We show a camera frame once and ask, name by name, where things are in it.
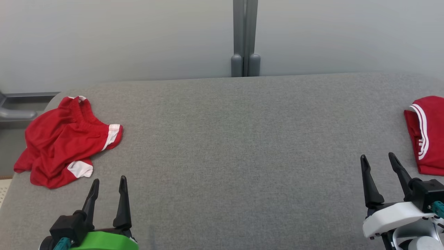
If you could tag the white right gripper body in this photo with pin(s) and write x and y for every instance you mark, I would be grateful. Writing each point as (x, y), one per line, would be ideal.
(395, 217)

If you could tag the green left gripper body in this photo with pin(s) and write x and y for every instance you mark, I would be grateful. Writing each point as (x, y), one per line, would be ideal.
(104, 241)

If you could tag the grey metal bar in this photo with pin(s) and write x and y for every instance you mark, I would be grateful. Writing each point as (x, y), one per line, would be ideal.
(17, 114)

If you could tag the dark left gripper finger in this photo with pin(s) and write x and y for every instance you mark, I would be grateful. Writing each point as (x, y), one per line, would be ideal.
(123, 208)
(92, 205)

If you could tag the red Bulls basketball jersey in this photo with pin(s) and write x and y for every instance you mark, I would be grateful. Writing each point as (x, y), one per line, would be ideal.
(433, 139)

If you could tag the red shorts with white trim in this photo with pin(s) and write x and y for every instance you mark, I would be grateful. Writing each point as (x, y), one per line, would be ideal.
(59, 146)

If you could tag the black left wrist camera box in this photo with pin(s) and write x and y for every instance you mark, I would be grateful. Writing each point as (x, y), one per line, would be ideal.
(69, 227)

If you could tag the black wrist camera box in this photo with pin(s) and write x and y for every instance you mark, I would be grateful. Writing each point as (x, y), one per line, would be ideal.
(428, 192)
(69, 227)

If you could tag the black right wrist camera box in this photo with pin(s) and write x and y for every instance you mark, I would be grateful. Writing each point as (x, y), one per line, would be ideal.
(428, 192)

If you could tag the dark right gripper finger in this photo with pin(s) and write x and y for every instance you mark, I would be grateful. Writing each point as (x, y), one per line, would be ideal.
(402, 175)
(371, 189)

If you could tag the grey partition post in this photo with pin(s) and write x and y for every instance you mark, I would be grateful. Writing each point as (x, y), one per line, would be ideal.
(245, 41)

